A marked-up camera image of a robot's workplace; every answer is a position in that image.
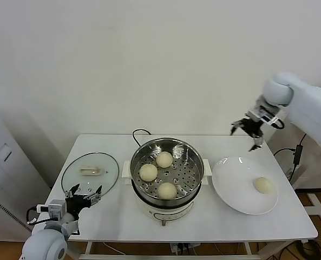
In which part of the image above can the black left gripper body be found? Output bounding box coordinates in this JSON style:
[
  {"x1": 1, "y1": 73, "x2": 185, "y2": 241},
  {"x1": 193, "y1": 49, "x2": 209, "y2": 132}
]
[{"x1": 65, "y1": 194, "x2": 93, "y2": 220}]

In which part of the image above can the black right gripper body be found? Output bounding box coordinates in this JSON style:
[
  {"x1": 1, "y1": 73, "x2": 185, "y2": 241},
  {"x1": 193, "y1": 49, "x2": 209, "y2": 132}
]
[{"x1": 240, "y1": 116, "x2": 264, "y2": 136}]

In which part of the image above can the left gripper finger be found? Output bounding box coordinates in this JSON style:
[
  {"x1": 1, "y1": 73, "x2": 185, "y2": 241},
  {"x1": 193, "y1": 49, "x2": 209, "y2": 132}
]
[
  {"x1": 64, "y1": 183, "x2": 80, "y2": 201},
  {"x1": 87, "y1": 185, "x2": 103, "y2": 208}
]

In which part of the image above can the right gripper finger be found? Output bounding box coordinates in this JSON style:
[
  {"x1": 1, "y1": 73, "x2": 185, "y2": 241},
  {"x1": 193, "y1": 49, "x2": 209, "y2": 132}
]
[
  {"x1": 248, "y1": 132, "x2": 264, "y2": 152},
  {"x1": 230, "y1": 119, "x2": 247, "y2": 136}
]

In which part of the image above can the round glass pot lid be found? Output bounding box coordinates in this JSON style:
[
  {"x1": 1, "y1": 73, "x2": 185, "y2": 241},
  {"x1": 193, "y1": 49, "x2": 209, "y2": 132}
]
[{"x1": 61, "y1": 152, "x2": 120, "y2": 202}]

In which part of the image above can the white steamed baozi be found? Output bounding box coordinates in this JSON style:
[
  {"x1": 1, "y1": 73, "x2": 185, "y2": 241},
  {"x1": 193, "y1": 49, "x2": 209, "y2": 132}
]
[
  {"x1": 139, "y1": 164, "x2": 159, "y2": 182},
  {"x1": 156, "y1": 152, "x2": 174, "y2": 168},
  {"x1": 157, "y1": 182, "x2": 178, "y2": 200},
  {"x1": 253, "y1": 177, "x2": 274, "y2": 194}
]

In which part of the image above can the perforated steel steamer basket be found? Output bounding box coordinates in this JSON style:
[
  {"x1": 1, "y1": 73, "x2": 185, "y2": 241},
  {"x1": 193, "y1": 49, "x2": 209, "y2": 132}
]
[{"x1": 122, "y1": 137, "x2": 213, "y2": 207}]

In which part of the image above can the white round plate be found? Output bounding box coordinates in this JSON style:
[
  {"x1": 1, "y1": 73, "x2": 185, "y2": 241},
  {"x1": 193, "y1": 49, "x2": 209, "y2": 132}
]
[{"x1": 211, "y1": 156, "x2": 279, "y2": 216}]

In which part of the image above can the white floor cabinet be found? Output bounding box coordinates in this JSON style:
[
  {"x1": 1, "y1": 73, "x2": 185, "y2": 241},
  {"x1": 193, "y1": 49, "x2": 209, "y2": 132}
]
[{"x1": 0, "y1": 105, "x2": 52, "y2": 243}]

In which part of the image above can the white desk foot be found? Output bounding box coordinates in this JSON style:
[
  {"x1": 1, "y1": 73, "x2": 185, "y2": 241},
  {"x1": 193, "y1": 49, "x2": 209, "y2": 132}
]
[{"x1": 295, "y1": 189, "x2": 321, "y2": 231}]

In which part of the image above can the white power strip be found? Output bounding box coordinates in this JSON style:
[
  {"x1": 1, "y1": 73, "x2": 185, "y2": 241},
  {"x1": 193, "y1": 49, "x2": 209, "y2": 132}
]
[{"x1": 169, "y1": 243, "x2": 195, "y2": 255}]

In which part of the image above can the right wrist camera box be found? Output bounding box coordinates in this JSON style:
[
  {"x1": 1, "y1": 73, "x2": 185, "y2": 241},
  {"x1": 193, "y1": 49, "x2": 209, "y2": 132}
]
[{"x1": 253, "y1": 108, "x2": 279, "y2": 126}]

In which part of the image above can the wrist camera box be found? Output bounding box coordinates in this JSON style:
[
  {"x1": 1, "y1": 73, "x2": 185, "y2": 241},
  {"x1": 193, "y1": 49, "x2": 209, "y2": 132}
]
[
  {"x1": 253, "y1": 108, "x2": 279, "y2": 126},
  {"x1": 36, "y1": 199, "x2": 68, "y2": 220}
]

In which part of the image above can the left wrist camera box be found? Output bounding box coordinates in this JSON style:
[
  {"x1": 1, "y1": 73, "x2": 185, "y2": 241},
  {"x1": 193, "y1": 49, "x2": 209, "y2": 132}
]
[{"x1": 36, "y1": 199, "x2": 68, "y2": 220}]

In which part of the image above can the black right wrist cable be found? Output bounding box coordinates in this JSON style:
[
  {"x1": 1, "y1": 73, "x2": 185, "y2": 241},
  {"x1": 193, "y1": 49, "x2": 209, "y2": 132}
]
[{"x1": 273, "y1": 113, "x2": 287, "y2": 129}]

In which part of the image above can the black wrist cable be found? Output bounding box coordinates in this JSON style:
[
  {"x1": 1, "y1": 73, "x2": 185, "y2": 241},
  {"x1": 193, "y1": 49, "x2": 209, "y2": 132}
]
[
  {"x1": 273, "y1": 113, "x2": 287, "y2": 129},
  {"x1": 27, "y1": 207, "x2": 54, "y2": 225}
]

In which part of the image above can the black power adapter cable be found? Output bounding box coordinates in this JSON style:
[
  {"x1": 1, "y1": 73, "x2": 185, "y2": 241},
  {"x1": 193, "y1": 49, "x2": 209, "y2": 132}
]
[{"x1": 273, "y1": 134, "x2": 307, "y2": 183}]

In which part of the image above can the white table frame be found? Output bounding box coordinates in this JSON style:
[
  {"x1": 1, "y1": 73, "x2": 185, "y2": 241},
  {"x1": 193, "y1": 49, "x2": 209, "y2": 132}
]
[{"x1": 78, "y1": 239, "x2": 285, "y2": 260}]

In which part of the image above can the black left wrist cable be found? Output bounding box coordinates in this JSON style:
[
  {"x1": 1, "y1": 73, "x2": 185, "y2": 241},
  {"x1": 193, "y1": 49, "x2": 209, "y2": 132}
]
[{"x1": 27, "y1": 207, "x2": 54, "y2": 225}]

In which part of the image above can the black cooker power cord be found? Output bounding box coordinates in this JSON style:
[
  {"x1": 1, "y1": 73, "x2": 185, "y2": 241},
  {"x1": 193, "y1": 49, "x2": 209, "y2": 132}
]
[{"x1": 132, "y1": 129, "x2": 153, "y2": 148}]

